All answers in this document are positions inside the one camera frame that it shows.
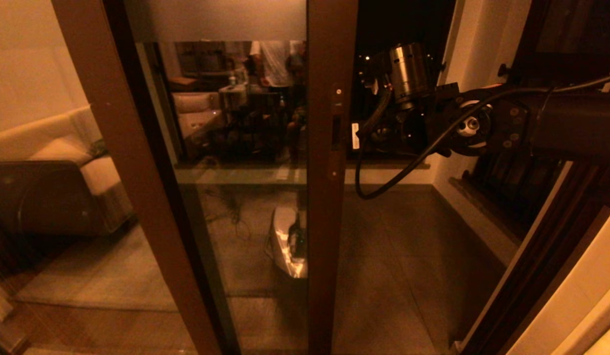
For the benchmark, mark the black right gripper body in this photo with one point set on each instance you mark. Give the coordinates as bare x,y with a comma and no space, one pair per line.
388,135

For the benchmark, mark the brown framed sliding glass door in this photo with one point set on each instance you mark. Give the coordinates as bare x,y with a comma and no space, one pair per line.
324,246

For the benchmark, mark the stone window sill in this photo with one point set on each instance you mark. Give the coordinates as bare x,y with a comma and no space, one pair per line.
482,207

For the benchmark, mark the brown framed fixed glass panel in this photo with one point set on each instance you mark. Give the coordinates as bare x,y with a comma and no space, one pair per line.
149,197

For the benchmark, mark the dark brown door frame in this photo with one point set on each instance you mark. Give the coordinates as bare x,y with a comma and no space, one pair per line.
546,266

